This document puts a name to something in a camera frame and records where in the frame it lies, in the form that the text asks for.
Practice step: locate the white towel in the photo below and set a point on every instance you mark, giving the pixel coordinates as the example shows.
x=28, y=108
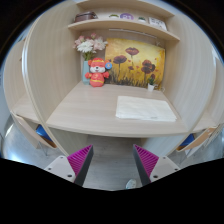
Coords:
x=145, y=108

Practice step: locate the blue chair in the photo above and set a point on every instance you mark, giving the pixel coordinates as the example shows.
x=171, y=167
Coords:
x=42, y=131
x=187, y=140

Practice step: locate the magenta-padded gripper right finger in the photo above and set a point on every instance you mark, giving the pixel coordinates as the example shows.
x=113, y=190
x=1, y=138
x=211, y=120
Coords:
x=146, y=161

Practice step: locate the yellow poppy flower painting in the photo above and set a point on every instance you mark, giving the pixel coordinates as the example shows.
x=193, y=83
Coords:
x=136, y=63

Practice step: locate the red plush mouse toy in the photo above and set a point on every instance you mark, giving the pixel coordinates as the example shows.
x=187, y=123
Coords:
x=97, y=73

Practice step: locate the light blue vase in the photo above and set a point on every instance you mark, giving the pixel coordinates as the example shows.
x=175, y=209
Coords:
x=85, y=71

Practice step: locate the small plant in white pot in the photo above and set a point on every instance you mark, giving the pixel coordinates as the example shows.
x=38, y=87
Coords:
x=151, y=86

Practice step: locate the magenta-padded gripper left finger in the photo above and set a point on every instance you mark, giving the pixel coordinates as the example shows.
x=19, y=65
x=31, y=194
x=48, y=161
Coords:
x=80, y=161

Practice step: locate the pink and white flower bouquet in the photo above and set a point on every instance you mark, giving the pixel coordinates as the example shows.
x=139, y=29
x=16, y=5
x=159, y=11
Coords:
x=89, y=45

